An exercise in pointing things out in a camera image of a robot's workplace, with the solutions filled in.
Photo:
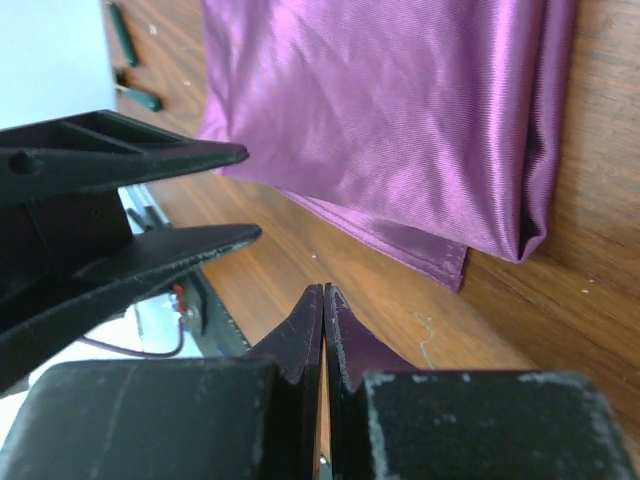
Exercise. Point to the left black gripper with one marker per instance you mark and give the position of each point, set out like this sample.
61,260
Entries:
55,237

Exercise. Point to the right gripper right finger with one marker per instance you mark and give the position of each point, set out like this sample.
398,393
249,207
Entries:
372,402

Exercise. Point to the gold fork green handle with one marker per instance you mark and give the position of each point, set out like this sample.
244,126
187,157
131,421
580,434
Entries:
122,34

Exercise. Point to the purple cloth napkin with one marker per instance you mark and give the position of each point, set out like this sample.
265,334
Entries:
424,129

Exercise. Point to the gold spoon green handle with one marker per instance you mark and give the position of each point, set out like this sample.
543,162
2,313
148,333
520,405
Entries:
144,98

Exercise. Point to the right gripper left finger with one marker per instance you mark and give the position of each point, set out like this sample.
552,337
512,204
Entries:
290,448

